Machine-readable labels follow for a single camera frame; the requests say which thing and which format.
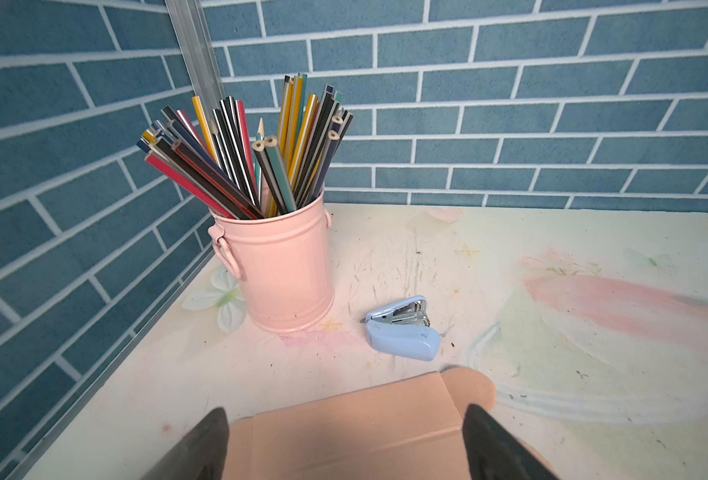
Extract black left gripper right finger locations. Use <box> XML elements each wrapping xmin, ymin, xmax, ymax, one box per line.
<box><xmin>462</xmin><ymin>404</ymin><xmax>557</xmax><ymax>480</ymax></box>

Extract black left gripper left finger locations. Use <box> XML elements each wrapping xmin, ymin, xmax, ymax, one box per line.
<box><xmin>142</xmin><ymin>407</ymin><xmax>230</xmax><ymax>480</ymax></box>

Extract flat pink paper box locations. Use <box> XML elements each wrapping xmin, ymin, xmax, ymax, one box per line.
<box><xmin>221</xmin><ymin>366</ymin><xmax>553</xmax><ymax>480</ymax></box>

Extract light blue small stapler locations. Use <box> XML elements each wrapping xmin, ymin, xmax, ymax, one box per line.
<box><xmin>363</xmin><ymin>295</ymin><xmax>441</xmax><ymax>361</ymax></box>

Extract pink metal pencil bucket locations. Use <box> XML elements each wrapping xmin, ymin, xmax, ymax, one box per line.
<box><xmin>208</xmin><ymin>196</ymin><xmax>335</xmax><ymax>333</ymax></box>

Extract bundle of coloured pencils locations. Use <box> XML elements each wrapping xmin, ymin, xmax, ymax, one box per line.
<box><xmin>138</xmin><ymin>73</ymin><xmax>354</xmax><ymax>221</ymax></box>

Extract aluminium left corner post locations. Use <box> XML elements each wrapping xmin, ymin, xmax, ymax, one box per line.
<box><xmin>165</xmin><ymin>0</ymin><xmax>225</xmax><ymax>117</ymax></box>

